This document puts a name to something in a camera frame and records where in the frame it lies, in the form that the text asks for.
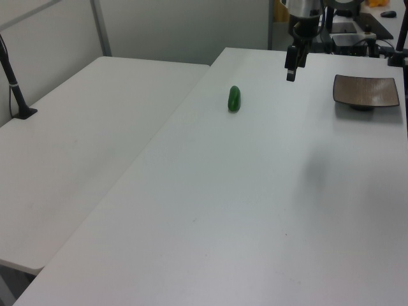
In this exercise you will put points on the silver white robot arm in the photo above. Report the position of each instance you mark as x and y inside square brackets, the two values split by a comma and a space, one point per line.
[302, 6]

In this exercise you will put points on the black computer mouse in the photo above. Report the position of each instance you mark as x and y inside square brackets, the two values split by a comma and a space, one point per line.
[388, 13]

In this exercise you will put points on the yellow object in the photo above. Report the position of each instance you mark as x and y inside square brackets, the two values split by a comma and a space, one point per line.
[377, 2]

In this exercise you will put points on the black electronics box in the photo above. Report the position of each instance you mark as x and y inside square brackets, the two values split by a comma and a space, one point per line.
[353, 44]

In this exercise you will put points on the green cucumber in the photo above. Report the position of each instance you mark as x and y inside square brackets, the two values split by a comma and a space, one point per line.
[234, 99]

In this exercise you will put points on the square brown ceramic plate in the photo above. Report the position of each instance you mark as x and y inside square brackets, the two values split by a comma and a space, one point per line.
[365, 90]

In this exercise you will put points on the black clamped camera stand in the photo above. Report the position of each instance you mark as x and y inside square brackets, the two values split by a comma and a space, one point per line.
[399, 44]

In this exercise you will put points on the grey partition frame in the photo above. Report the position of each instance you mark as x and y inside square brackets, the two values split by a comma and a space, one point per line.
[101, 28]

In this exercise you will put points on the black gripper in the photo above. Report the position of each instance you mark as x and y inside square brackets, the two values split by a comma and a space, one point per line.
[305, 28]

